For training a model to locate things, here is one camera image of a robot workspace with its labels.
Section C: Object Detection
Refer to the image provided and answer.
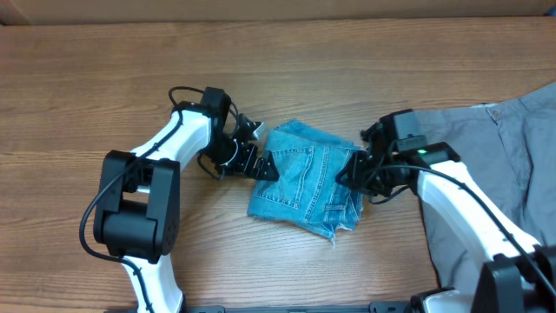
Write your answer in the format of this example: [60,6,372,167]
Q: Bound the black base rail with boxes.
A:
[183,301,415,313]

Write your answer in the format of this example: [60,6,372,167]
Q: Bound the light blue denim jeans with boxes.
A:
[247,119,363,241]

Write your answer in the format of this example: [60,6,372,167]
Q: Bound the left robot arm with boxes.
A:
[79,87,280,312]

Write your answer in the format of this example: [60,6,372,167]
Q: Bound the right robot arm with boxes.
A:
[336,143,555,312]

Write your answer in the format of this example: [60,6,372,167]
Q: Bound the grey trousers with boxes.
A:
[412,81,556,296]

